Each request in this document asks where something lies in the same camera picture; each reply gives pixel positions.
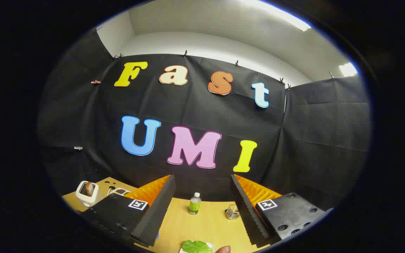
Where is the square ceiling light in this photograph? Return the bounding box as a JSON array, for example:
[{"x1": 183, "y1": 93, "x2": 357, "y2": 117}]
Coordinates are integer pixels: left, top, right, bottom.
[{"x1": 339, "y1": 62, "x2": 358, "y2": 77}]

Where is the small white plate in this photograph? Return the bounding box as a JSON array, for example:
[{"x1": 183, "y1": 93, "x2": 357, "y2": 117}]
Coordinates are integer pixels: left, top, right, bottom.
[{"x1": 179, "y1": 242, "x2": 215, "y2": 253}]

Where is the black backdrop cloth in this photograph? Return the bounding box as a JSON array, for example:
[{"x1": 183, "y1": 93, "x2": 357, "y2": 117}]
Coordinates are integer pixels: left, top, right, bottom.
[{"x1": 37, "y1": 30, "x2": 371, "y2": 211}]

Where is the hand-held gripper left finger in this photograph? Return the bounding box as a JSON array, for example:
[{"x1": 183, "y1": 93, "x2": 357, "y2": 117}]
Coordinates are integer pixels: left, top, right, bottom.
[{"x1": 81, "y1": 175, "x2": 176, "y2": 247}]

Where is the green lettuce leaf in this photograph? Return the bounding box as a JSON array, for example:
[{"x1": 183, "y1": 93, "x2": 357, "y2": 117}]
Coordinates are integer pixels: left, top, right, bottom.
[{"x1": 181, "y1": 240, "x2": 213, "y2": 253}]

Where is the white toaster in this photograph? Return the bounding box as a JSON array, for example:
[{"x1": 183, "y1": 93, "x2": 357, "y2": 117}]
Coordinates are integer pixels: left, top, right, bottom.
[{"x1": 75, "y1": 181, "x2": 99, "y2": 208}]

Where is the small wire basket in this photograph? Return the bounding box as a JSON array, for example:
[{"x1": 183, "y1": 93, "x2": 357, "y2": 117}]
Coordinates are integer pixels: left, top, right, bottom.
[{"x1": 225, "y1": 204, "x2": 240, "y2": 220}]

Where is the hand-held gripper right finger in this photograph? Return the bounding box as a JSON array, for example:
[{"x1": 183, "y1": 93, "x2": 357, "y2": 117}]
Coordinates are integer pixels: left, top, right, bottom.
[{"x1": 230, "y1": 174, "x2": 335, "y2": 248}]

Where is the green label drink bottle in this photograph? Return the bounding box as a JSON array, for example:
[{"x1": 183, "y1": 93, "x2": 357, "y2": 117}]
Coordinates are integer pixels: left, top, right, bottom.
[{"x1": 188, "y1": 192, "x2": 202, "y2": 215}]

